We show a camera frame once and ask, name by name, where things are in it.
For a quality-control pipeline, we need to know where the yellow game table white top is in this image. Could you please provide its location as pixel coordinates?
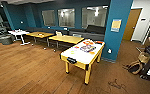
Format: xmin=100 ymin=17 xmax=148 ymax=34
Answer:
xmin=59 ymin=38 xmax=106 ymax=86

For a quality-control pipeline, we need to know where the grey chair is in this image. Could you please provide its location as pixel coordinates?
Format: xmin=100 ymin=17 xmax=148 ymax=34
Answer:
xmin=72 ymin=33 xmax=83 ymax=39

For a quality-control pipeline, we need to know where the yellow wooden table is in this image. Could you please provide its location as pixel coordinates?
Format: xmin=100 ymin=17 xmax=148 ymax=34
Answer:
xmin=48 ymin=34 xmax=86 ymax=53
xmin=25 ymin=31 xmax=56 ymax=48

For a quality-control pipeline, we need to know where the blue colourful puzzle box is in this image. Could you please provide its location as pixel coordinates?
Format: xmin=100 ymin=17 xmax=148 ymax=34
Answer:
xmin=79 ymin=44 xmax=97 ymax=54

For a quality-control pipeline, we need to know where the orange plastic bowl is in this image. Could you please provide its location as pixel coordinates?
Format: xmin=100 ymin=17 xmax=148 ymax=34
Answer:
xmin=89 ymin=51 xmax=96 ymax=56

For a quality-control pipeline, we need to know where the dark grey sofa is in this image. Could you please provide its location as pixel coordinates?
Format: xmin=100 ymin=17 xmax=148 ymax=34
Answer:
xmin=68 ymin=24 xmax=107 ymax=42

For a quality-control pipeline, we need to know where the silver laptop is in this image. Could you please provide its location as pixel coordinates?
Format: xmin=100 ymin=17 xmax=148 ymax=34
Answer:
xmin=55 ymin=30 xmax=64 ymax=37

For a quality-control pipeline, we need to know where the black red flat case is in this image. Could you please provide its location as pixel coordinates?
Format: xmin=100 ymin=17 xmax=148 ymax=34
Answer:
xmin=94 ymin=40 xmax=105 ymax=45

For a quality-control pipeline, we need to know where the interior window grey blind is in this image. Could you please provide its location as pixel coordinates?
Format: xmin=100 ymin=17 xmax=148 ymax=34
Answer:
xmin=41 ymin=9 xmax=56 ymax=27
xmin=57 ymin=8 xmax=76 ymax=28
xmin=81 ymin=5 xmax=109 ymax=30

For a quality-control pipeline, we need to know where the small white table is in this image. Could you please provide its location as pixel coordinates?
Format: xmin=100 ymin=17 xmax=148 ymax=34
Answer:
xmin=7 ymin=29 xmax=31 ymax=47

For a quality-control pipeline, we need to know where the brown wooden door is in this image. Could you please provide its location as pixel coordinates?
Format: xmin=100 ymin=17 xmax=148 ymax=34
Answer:
xmin=123 ymin=8 xmax=143 ymax=42

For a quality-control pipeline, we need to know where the grey round trash can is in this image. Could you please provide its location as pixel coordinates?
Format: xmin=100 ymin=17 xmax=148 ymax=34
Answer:
xmin=0 ymin=33 xmax=14 ymax=46

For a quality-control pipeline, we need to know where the low white wall outlet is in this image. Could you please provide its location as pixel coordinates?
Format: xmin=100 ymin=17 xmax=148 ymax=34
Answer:
xmin=107 ymin=48 xmax=113 ymax=54

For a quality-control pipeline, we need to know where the yellow wall sign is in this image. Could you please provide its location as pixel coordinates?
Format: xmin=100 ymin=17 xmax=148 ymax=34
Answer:
xmin=110 ymin=18 xmax=123 ymax=33

